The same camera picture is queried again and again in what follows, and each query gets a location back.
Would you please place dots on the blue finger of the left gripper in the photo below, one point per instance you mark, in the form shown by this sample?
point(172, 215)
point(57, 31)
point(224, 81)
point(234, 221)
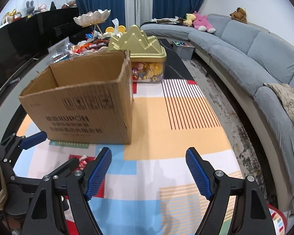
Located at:
point(33, 140)
point(65, 169)

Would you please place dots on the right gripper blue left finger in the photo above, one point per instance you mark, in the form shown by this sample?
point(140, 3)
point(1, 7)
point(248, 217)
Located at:
point(82, 185)

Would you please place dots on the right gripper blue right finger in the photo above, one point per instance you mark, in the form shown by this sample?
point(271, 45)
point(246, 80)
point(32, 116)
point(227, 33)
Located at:
point(216, 187)

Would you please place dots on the red snack packet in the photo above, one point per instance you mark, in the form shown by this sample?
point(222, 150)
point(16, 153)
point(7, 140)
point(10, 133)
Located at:
point(84, 160)

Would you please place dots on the patterned floor rug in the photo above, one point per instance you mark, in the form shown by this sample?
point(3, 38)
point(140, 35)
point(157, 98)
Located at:
point(228, 113)

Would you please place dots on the brown cardboard box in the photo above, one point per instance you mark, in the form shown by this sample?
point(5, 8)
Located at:
point(84, 100)

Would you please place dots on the black television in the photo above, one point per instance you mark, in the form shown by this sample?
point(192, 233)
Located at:
point(12, 53)

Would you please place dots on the beige blanket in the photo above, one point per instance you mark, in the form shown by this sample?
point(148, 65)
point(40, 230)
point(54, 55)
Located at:
point(285, 93)

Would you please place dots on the grey curved sofa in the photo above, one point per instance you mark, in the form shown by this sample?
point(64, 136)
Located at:
point(247, 58)

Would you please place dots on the gold mountain lid candy tin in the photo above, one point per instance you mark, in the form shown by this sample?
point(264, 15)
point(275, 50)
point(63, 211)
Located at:
point(147, 55)

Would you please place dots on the grey bunny plush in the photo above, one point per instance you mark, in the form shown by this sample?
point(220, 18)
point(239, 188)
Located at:
point(30, 7)

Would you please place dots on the white tiered snack stand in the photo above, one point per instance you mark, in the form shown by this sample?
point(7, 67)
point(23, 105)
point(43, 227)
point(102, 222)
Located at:
point(97, 40)

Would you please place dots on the grey storage bin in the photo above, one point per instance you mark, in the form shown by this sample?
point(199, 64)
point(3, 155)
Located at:
point(184, 49)

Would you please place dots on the pink plush toy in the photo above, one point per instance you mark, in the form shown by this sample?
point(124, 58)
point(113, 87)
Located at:
point(201, 23)

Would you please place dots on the yellow plush toy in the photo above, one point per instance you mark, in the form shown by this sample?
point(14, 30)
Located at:
point(189, 18)

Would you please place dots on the brown plush bear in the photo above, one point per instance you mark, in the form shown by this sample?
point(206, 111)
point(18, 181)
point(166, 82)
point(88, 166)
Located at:
point(239, 15)

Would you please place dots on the white sheer curtain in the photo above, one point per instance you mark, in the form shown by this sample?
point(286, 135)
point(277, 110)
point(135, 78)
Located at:
point(138, 12)

